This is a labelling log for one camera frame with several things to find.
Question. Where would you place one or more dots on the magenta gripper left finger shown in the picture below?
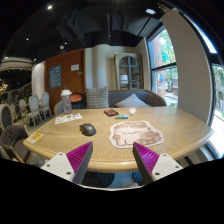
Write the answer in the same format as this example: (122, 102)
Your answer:
(71, 166)

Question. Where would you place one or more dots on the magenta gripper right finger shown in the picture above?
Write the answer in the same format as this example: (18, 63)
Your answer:
(153, 166)

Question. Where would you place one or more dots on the dark grey computer mouse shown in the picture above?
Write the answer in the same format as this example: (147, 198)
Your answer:
(87, 129)

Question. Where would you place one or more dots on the cat shaped mouse pad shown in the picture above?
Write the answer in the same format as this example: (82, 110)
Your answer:
(124, 134)

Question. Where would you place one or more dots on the printed paper menu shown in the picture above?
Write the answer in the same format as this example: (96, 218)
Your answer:
(68, 118)

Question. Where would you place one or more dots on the yellow sticker label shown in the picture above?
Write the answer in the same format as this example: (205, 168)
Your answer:
(34, 137)

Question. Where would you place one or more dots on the small pink round object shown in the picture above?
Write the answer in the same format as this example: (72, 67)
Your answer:
(132, 111)

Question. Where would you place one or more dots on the small teal pack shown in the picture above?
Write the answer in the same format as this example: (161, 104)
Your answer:
(121, 117)

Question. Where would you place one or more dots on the black red card box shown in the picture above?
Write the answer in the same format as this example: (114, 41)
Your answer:
(111, 112)

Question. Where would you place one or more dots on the light striped cushion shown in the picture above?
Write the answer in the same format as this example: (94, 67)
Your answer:
(131, 101)

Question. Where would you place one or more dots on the orange round stool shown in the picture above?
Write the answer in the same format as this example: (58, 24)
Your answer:
(76, 98)

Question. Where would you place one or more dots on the grey sofa bench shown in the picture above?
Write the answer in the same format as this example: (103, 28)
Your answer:
(148, 97)

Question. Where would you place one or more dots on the clear plastic tumbler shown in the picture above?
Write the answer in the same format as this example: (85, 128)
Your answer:
(66, 101)

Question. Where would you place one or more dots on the white dining chair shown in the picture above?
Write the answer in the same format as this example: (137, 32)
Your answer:
(44, 103)
(34, 108)

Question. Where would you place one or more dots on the dark tufted armchair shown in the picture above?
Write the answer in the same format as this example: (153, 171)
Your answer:
(12, 140)

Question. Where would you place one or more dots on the blue wall poster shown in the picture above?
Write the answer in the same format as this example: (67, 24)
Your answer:
(55, 76)

